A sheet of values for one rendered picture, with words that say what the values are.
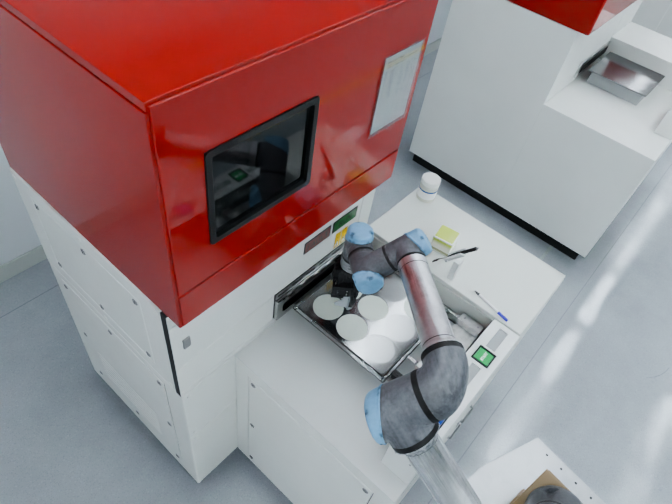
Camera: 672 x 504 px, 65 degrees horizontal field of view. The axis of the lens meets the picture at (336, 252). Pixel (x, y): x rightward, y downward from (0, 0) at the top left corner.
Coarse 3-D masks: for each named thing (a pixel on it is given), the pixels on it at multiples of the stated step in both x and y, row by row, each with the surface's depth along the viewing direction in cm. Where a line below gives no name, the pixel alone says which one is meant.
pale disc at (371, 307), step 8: (368, 296) 175; (376, 296) 175; (360, 304) 172; (368, 304) 173; (376, 304) 173; (384, 304) 173; (360, 312) 170; (368, 312) 170; (376, 312) 171; (384, 312) 171; (376, 320) 169
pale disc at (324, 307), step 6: (318, 300) 171; (324, 300) 171; (330, 300) 172; (336, 300) 172; (318, 306) 169; (324, 306) 170; (330, 306) 170; (336, 306) 170; (318, 312) 168; (324, 312) 168; (330, 312) 168; (336, 312) 169; (342, 312) 169; (324, 318) 167; (330, 318) 167
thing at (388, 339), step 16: (320, 288) 174; (384, 288) 178; (400, 288) 179; (304, 304) 169; (400, 304) 174; (320, 320) 166; (336, 320) 167; (368, 320) 168; (384, 320) 169; (400, 320) 170; (336, 336) 163; (368, 336) 164; (384, 336) 165; (400, 336) 166; (416, 336) 167; (368, 352) 161; (384, 352) 161; (400, 352) 162; (384, 368) 158
